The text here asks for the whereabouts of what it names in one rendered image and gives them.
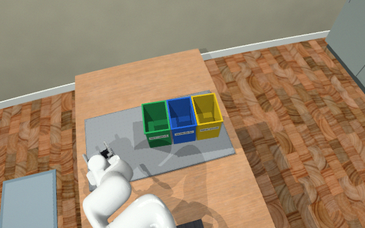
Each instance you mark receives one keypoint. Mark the green open bin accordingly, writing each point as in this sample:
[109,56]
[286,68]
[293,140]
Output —
[156,123]

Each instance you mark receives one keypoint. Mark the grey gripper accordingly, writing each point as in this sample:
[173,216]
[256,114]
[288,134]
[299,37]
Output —
[111,158]

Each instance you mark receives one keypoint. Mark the yellow bin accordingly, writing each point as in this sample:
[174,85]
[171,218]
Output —
[208,116]

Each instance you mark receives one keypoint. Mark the blue bin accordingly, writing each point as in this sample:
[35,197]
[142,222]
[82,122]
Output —
[182,119]

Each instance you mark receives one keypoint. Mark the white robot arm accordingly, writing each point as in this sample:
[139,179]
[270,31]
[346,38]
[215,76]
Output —
[113,190]

